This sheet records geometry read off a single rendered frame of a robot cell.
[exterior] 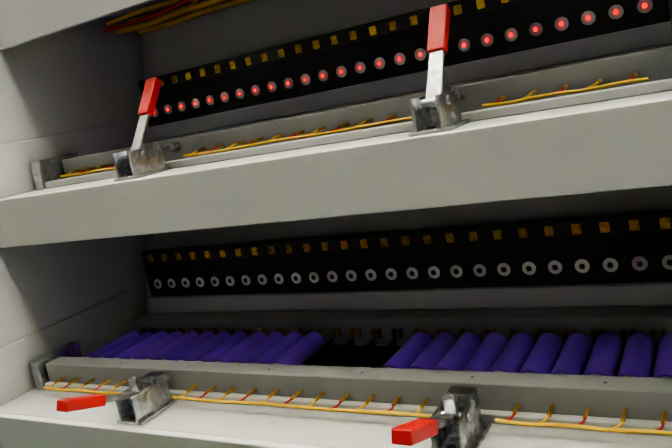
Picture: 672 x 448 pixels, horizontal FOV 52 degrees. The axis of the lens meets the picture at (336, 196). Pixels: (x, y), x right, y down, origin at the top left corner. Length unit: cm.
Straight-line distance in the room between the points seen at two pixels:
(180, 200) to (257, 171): 8
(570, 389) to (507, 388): 4
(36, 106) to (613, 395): 59
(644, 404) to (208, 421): 30
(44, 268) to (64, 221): 12
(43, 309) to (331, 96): 36
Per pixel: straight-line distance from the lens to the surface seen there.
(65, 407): 54
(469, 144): 41
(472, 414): 44
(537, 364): 49
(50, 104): 78
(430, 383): 47
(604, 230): 55
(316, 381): 52
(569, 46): 59
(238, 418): 54
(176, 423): 56
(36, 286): 75
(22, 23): 73
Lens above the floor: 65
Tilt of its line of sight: 6 degrees up
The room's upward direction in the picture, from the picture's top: 3 degrees counter-clockwise
